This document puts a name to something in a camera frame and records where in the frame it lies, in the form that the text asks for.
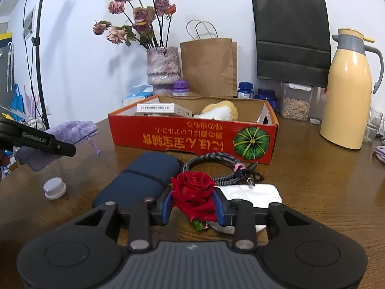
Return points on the drinking glass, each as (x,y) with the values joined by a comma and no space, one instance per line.
(373,126)

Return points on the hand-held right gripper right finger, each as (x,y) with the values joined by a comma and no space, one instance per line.
(219,208)

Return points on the black light stand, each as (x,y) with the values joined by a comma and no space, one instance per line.
(37,51)

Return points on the yellow thermos jug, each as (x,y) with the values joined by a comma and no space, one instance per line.
(346,96)

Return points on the black paper bag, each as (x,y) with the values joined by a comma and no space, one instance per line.
(291,36)

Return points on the white plastic cap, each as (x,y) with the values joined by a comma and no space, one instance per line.
(54,186)

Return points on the red cardboard box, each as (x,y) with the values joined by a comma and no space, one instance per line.
(180,138)

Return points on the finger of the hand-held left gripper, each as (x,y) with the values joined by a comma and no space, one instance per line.
(64,150)

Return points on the white printed carton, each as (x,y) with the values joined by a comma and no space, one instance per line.
(156,107)

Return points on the navy zip case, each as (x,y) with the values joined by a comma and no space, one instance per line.
(135,177)

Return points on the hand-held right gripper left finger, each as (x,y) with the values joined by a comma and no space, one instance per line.
(167,206)

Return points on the brown paper bag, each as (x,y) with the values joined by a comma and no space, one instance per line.
(207,66)

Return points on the purple mottled vase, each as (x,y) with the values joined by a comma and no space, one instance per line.
(162,66)

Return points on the purple lid bottle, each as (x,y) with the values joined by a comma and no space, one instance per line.
(180,88)

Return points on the blue lid bottle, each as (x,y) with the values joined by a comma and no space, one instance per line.
(267,95)
(245,91)

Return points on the tissue box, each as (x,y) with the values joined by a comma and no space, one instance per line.
(134,97)

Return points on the clear seed container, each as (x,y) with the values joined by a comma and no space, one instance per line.
(296,107)

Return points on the wall picture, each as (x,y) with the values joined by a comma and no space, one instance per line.
(29,24)

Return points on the red fabric rose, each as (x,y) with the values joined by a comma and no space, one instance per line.
(192,189)

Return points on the purple cloth pouch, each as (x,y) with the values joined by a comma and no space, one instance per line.
(72,129)

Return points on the blue tote bag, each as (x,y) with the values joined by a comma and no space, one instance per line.
(17,101)

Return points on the dried rose bouquet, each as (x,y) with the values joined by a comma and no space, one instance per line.
(141,15)

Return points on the purple coral ornament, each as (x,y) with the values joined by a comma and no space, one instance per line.
(31,101)

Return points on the yellow and white plush toy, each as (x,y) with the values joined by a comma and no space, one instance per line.
(219,110)

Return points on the white cloth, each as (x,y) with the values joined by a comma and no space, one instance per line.
(249,194)

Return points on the small white lid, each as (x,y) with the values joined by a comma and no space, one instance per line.
(315,121)

